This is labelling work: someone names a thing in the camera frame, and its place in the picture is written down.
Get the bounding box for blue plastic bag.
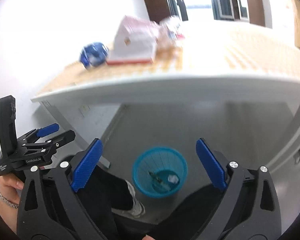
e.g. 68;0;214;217
79;42;109;69

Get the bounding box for pink white paper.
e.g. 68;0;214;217
106;16;159;65

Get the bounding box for person's left hand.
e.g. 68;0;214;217
0;173;24;204

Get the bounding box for person's black trousers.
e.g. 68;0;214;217
75;166;223;239

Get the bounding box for crumpled white tissue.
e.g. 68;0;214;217
167;174;179;184

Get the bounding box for white left sneaker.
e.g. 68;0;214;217
112;180;146;218

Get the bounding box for blue plastic waste basket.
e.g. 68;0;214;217
132;147;188;199

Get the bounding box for yellow checkered tablecloth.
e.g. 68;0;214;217
37;21;300;99

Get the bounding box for silver wrist bracelet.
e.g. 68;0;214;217
0;186;20;210

